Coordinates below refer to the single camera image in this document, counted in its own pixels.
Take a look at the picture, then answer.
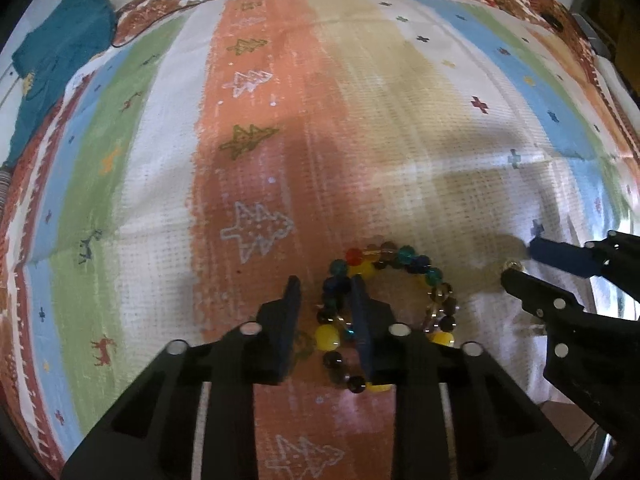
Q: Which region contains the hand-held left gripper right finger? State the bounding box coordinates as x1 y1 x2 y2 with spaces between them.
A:
350 276 588 480

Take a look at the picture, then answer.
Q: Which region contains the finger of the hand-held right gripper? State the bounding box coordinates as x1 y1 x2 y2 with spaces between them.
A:
529 230 640 321
500 266 587 322

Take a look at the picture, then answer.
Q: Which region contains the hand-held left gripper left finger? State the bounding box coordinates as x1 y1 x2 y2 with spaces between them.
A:
60 275 303 480

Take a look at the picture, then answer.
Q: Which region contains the yellow and brown bead bracelet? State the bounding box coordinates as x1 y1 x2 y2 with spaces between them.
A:
315 260 457 395

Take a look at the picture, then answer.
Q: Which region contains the silver metal tin box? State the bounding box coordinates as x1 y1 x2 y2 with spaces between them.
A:
542 400 619 480

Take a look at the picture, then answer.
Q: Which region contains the multicolour glass bead bracelet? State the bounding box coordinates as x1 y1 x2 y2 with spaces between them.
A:
317 243 458 332

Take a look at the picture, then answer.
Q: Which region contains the striped pastel mat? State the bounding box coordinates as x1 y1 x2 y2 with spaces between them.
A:
0 0 640 480

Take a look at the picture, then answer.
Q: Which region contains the teal garment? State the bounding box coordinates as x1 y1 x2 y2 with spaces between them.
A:
2 0 118 168

